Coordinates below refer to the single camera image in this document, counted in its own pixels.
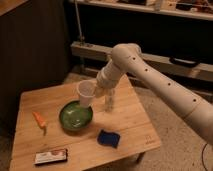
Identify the black cable on floor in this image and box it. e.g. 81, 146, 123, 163
201, 141, 213, 171

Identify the metal shelf rack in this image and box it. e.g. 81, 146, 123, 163
64, 0, 213, 94

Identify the flat snack package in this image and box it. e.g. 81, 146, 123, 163
34, 149, 68, 165

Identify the white ceramic cup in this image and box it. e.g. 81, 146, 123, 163
76, 80, 95, 108

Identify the blue sponge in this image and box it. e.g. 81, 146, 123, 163
97, 130, 120, 148

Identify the orange carrot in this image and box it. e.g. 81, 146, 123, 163
33, 112, 46, 129

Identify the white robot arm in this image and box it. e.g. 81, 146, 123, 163
96, 43, 213, 146

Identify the wooden table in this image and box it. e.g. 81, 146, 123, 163
10, 77, 161, 171

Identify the clear plastic bottle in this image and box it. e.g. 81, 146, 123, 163
105, 89, 115, 112

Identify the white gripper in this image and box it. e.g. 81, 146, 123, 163
94, 63, 120, 98

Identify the green ceramic bowl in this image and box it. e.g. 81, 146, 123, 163
59, 101, 93, 131

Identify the black handle on shelf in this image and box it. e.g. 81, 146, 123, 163
169, 57, 200, 68

